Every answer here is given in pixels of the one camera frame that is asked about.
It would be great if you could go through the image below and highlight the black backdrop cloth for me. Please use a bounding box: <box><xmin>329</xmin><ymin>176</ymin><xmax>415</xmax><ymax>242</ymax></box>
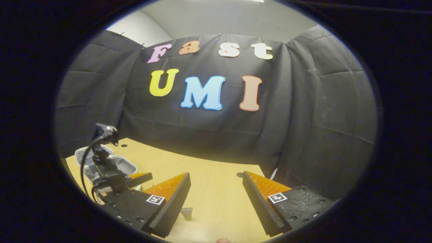
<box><xmin>56</xmin><ymin>24</ymin><xmax>378</xmax><ymax>202</ymax></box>

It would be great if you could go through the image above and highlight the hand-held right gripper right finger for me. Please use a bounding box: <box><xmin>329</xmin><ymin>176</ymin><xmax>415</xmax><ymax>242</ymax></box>
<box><xmin>242</xmin><ymin>170</ymin><xmax>335</xmax><ymax>238</ymax></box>

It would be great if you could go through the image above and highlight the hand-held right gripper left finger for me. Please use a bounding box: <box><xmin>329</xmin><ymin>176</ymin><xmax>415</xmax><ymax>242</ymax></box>
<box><xmin>101</xmin><ymin>172</ymin><xmax>191</xmax><ymax>239</ymax></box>

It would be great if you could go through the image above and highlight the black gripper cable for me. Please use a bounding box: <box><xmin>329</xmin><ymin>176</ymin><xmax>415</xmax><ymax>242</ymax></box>
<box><xmin>80</xmin><ymin>134</ymin><xmax>106</xmax><ymax>204</ymax></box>

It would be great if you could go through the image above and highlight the small grey cosmetic tube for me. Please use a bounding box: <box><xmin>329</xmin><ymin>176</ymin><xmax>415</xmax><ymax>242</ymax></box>
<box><xmin>180</xmin><ymin>207</ymin><xmax>194</xmax><ymax>222</ymax></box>

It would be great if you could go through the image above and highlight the white suitcase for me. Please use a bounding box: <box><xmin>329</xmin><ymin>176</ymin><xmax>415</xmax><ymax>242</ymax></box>
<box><xmin>74</xmin><ymin>144</ymin><xmax>139</xmax><ymax>185</ymax></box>

